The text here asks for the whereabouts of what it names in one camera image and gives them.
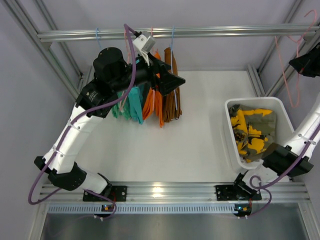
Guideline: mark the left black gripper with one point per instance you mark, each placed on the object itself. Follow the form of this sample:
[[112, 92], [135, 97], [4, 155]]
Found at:
[[157, 75]]

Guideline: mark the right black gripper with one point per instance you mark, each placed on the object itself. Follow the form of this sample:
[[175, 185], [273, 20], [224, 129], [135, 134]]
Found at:
[[307, 64]]

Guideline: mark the blue hanger with brown trousers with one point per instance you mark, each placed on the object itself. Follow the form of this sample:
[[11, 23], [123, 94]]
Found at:
[[173, 37]]

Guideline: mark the brown trousers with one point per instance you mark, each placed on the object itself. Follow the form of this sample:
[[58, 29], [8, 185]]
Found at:
[[172, 102]]

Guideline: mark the camouflage yellow trousers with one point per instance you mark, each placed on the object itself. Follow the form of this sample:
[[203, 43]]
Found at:
[[254, 130]]

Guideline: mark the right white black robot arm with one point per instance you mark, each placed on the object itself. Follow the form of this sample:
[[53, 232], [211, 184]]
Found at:
[[290, 159]]

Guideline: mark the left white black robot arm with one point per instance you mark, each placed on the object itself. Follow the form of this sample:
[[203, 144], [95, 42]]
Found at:
[[111, 76]]

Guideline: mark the orange trousers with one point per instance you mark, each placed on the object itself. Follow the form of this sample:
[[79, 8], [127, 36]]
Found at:
[[153, 104]]

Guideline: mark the teal trousers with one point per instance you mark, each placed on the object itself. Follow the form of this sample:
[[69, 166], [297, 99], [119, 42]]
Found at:
[[135, 105]]

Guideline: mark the green patterned trousers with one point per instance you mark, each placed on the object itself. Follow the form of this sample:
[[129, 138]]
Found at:
[[116, 112]]

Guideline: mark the pink hanger with teal trousers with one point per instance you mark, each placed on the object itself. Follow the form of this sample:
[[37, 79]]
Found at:
[[128, 60]]

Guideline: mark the blue hanger far left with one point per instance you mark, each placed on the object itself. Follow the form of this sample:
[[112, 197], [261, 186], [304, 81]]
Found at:
[[97, 36]]

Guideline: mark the white plastic bin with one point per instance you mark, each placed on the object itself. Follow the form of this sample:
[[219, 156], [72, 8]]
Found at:
[[283, 131]]

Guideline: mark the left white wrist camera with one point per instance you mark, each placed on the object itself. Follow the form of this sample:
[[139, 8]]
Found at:
[[143, 43]]

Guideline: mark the aluminium hanging rail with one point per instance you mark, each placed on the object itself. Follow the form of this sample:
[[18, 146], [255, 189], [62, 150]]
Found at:
[[285, 29]]

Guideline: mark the aluminium frame right posts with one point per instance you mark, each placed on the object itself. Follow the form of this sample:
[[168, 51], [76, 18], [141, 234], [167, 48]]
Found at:
[[274, 76]]

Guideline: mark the aluminium frame posts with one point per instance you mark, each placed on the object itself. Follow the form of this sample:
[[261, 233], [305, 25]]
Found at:
[[274, 76], [26, 23]]

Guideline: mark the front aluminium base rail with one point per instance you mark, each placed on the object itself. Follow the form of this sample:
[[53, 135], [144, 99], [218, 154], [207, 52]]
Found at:
[[204, 192]]

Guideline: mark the slotted grey cable duct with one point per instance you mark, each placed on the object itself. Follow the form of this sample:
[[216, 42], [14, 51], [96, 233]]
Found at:
[[143, 208]]

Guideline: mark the aluminium frame left posts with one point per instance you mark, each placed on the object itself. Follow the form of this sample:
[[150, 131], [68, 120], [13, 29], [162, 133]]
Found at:
[[26, 23]]

